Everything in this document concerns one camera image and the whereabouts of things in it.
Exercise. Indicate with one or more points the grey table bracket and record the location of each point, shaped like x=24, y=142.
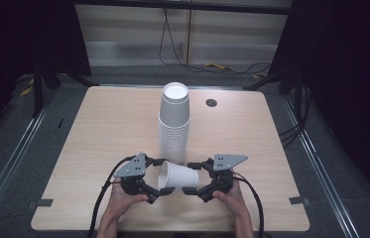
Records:
x=299, y=200

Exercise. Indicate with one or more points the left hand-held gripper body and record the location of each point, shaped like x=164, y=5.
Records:
x=133, y=168

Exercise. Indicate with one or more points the metal floor rail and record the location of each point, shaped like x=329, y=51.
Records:
x=318, y=165
x=14, y=148

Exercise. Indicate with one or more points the person's left hand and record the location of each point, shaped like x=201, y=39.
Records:
x=123, y=201

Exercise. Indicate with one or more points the person's right hand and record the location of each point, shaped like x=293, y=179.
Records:
x=233, y=201

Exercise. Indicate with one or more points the single white paper cup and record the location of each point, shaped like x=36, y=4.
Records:
x=181, y=177

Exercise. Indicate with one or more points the black curtain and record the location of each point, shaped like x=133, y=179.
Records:
x=14, y=49
x=344, y=66

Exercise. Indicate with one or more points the stack of white paper cups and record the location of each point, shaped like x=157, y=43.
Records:
x=174, y=115

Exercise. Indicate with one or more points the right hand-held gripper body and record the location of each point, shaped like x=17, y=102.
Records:
x=220, y=178

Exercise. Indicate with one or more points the black metal stand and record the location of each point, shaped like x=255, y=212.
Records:
x=37, y=95
x=285, y=81

